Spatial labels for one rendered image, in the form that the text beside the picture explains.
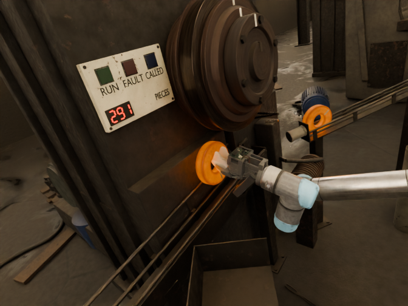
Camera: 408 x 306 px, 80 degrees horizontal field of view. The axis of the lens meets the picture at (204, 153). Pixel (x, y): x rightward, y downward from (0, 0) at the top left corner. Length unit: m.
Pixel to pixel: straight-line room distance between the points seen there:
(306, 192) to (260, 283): 0.28
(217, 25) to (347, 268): 1.33
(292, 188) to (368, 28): 2.96
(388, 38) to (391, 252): 2.40
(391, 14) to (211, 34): 2.83
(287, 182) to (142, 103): 0.48
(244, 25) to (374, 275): 1.32
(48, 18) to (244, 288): 0.82
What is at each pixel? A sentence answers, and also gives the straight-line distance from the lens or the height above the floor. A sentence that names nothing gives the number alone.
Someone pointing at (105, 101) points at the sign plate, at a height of 1.14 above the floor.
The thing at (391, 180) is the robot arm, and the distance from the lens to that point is 0.81.
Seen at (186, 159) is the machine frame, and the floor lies 0.86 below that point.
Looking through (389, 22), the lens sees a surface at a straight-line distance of 3.46.
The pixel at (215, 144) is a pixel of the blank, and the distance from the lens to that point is 0.84.
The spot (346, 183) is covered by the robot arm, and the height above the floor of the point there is 0.76.
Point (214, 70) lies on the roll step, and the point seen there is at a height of 1.14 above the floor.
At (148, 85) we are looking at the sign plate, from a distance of 0.77.
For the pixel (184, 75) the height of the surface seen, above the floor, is 1.14.
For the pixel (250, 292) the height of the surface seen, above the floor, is 0.60.
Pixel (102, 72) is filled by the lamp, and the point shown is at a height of 1.21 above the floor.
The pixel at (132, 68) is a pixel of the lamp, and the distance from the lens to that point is 0.74.
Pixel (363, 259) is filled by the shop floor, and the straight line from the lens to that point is 1.64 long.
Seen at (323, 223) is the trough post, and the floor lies 0.01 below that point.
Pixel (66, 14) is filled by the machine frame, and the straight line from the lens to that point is 0.72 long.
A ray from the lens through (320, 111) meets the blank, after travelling 1.38.
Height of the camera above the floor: 1.25
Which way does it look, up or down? 26 degrees down
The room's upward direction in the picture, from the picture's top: 14 degrees counter-clockwise
